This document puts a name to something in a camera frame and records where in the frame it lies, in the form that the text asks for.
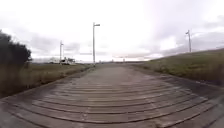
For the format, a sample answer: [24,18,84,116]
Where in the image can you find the wooden plank boardwalk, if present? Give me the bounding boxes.
[0,63,224,128]

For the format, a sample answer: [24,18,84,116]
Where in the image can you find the white vehicle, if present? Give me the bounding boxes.
[59,58,76,65]

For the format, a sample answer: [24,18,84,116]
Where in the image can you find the dry grass strip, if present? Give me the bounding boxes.
[0,62,93,98]

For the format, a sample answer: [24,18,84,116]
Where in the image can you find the grey pole on slope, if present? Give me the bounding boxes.
[185,29,193,53]

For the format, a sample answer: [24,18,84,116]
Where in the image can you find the green grass slope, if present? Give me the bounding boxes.
[133,48,224,86]

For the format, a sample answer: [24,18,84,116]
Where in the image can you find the dark bushes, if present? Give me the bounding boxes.
[0,30,33,68]

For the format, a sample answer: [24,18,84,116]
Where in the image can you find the tall grey lamp post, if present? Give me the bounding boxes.
[92,22,101,65]

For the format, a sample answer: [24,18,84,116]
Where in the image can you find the short grey lamp post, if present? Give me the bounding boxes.
[59,40,65,62]

